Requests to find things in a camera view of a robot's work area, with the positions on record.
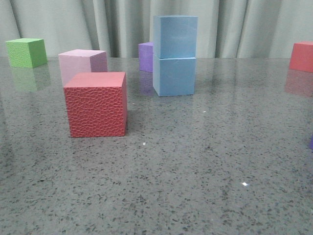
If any grey-green curtain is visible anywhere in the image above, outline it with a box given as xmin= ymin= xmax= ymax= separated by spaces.
xmin=0 ymin=0 xmax=313 ymax=58

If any light blue foam cube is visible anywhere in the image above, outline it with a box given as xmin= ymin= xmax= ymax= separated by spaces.
xmin=153 ymin=55 xmax=196 ymax=96

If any purple cube at edge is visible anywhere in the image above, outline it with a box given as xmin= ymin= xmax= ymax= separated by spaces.
xmin=309 ymin=135 xmax=313 ymax=150

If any pink foam cube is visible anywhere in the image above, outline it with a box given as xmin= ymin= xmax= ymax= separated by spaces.
xmin=58 ymin=49 xmax=108 ymax=86

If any large red textured cube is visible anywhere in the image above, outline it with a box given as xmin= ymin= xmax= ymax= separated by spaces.
xmin=64 ymin=72 xmax=127 ymax=138

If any purple foam cube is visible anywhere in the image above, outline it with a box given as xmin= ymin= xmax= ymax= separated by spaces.
xmin=138 ymin=42 xmax=153 ymax=72

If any red cube at right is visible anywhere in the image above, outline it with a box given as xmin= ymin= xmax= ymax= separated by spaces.
xmin=289 ymin=41 xmax=313 ymax=72

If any green foam cube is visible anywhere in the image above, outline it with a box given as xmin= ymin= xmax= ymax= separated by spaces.
xmin=5 ymin=38 xmax=47 ymax=68

